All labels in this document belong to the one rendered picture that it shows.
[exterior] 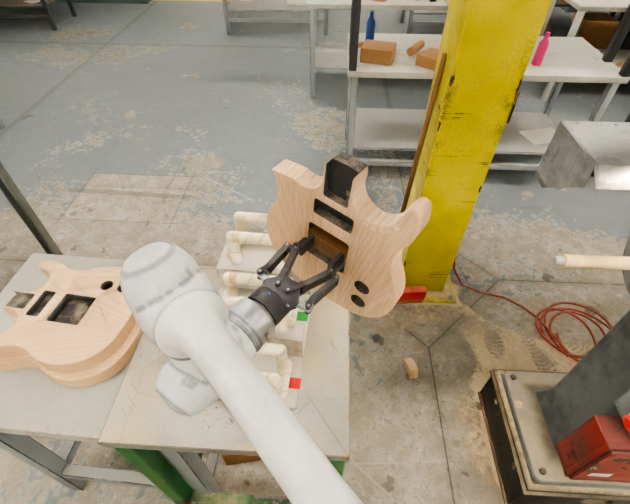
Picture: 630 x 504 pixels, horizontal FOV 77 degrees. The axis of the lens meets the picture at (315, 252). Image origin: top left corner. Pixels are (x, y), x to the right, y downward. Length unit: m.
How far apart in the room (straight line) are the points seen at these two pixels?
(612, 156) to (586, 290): 2.09
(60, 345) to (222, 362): 0.87
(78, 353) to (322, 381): 0.66
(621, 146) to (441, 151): 0.98
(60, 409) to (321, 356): 0.71
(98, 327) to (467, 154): 1.56
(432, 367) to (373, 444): 0.53
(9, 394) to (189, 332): 0.95
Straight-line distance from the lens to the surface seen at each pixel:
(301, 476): 0.49
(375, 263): 0.78
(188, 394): 0.66
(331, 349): 1.18
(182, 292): 0.54
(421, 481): 2.06
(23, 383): 1.42
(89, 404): 1.29
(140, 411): 1.18
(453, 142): 1.86
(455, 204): 2.07
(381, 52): 2.95
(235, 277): 1.09
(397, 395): 2.17
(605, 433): 1.69
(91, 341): 1.28
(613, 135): 1.05
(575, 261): 1.11
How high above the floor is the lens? 1.95
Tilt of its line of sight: 46 degrees down
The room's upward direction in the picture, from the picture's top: straight up
